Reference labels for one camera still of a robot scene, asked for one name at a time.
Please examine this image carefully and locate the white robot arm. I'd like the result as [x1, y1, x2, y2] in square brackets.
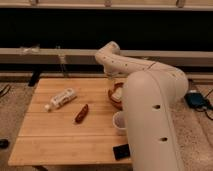
[95, 41, 188, 171]

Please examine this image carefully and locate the brown bowl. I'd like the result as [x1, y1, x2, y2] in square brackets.
[108, 82, 123, 110]

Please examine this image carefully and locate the white cup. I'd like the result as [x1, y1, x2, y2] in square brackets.
[112, 111, 126, 136]

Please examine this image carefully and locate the white plastic bottle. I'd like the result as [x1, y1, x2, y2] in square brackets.
[44, 88, 77, 112]

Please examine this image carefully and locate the black square object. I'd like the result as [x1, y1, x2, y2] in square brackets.
[113, 144, 130, 160]

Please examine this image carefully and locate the black table leg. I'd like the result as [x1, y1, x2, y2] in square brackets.
[28, 70, 42, 87]

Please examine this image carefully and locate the blue device on floor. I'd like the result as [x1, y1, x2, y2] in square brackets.
[184, 90, 207, 109]

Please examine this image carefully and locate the black object on floor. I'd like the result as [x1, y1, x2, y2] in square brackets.
[0, 139, 10, 149]

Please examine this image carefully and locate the black cable left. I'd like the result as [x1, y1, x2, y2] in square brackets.
[0, 83, 12, 98]

